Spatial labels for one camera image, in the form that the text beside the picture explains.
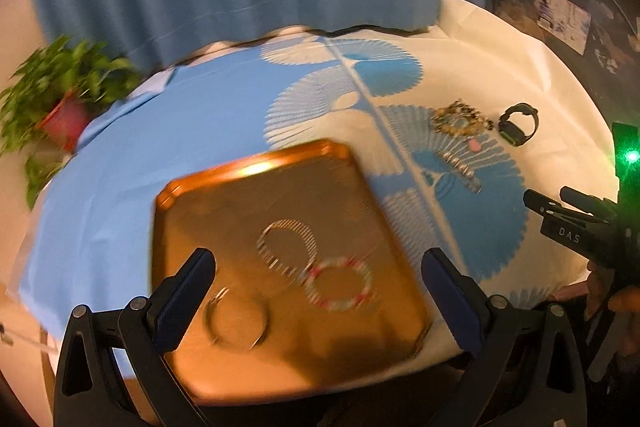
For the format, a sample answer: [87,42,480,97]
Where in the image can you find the beige bead bracelet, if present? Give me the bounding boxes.
[432,101,496,140]

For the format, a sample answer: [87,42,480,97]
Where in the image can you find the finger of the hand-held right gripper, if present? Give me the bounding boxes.
[559,185,618,219]
[523,188,568,220]

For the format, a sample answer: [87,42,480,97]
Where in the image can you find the white cable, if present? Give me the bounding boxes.
[0,321,57,354]

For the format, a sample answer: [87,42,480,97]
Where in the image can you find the white paper label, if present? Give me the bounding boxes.
[537,0,593,56]

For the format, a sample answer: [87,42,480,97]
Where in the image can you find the green plant in red pot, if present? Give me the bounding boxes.
[0,34,144,210]

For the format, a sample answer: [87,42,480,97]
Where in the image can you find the red white bead bracelet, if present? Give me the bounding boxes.
[304,256,375,312]

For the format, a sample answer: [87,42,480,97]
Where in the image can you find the blue fan print tablecloth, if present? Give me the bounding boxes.
[17,0,636,380]

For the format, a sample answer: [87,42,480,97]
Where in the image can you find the black wrist watch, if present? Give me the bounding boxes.
[498,103,541,148]

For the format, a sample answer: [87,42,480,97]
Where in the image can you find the copper metal tray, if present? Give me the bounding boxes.
[152,138,435,408]

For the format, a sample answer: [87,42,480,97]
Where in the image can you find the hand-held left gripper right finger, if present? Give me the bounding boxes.
[421,248,588,427]

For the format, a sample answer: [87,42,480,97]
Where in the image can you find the thin silver bangle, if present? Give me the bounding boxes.
[205,288,269,350]

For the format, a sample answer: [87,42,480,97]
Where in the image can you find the silver striped bracelet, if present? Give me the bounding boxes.
[256,219,321,279]

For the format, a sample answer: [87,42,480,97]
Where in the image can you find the silver chain bracelet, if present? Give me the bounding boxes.
[439,151,484,194]

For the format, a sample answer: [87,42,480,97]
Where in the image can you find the person's right hand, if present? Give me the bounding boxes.
[549,257,640,325]

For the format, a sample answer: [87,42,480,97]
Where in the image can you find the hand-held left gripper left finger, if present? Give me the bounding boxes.
[52,248,217,427]

